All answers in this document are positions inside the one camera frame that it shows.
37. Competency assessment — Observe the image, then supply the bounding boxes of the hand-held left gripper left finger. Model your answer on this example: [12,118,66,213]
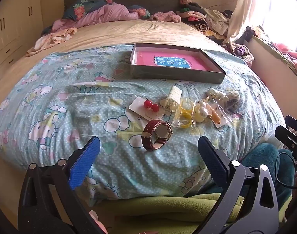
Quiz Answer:
[18,136,107,234]

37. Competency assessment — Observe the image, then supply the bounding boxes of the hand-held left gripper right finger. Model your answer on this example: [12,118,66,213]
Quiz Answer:
[198,136,279,234]

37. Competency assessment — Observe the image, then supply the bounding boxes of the yellow rings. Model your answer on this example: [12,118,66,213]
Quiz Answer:
[173,97,196,129]

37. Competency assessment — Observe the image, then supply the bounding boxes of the red strap wristwatch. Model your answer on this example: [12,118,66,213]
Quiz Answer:
[142,119,174,152]

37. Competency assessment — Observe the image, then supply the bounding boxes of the clear packet with dark jewelry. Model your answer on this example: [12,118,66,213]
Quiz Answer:
[222,91,244,114]

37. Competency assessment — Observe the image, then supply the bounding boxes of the clear packet with white card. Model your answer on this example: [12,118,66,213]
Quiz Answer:
[207,88,227,101]

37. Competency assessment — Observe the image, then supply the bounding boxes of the white hair claw clip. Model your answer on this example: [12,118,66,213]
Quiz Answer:
[160,85,183,112]

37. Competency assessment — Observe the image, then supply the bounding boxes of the grey cardboard box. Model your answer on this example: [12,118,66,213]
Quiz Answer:
[130,43,227,84]

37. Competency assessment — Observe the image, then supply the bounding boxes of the teal fleece garment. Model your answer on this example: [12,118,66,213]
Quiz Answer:
[241,143,296,200]

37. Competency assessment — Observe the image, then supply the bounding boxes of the orange beaded hair clip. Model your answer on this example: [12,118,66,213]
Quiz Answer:
[209,102,225,128]

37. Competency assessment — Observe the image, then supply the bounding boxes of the cream yellow hair claw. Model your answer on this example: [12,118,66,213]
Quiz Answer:
[193,98,210,123]

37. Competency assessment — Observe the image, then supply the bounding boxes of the blue cartoon cat blanket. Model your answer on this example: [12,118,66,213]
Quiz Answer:
[0,44,285,207]

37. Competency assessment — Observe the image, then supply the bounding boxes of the colourful clothes on window sill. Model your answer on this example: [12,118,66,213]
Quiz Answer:
[253,27,297,78]

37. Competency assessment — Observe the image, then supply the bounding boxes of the green blanket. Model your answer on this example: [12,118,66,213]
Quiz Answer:
[90,192,239,234]

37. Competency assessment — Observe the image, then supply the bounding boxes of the red ball earrings on card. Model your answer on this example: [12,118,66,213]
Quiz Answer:
[128,96,166,120]

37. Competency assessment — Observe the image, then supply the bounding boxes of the purple and patterned clothes heap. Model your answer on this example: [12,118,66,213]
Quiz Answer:
[222,41,255,64]

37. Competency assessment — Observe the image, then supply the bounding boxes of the window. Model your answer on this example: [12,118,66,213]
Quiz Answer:
[251,0,297,54]

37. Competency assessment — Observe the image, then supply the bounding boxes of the pink cream floral garment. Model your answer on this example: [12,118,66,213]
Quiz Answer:
[26,27,78,56]

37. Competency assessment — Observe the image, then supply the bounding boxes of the cream curtain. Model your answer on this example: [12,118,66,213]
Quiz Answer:
[224,0,261,44]

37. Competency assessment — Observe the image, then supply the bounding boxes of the beige bedsheet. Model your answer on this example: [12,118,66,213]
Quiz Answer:
[7,19,227,78]

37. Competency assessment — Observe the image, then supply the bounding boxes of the pile of mixed clothes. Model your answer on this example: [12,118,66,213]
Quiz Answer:
[176,0,234,41]

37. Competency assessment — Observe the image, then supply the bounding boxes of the pink blanket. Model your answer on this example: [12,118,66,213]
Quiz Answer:
[42,2,139,36]

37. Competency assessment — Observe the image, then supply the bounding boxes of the pink fluffy garment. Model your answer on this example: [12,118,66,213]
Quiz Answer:
[150,12,182,22]

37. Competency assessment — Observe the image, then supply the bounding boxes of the cream wardrobe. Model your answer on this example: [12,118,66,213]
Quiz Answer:
[0,0,42,78]

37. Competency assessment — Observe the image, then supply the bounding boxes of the large floral pillow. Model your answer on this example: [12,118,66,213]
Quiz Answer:
[63,0,112,20]

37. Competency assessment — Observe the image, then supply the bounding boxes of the small floral pillow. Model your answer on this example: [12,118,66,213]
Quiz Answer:
[129,6,151,20]

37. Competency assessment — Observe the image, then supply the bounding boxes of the black cable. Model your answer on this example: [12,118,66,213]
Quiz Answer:
[276,151,297,191]

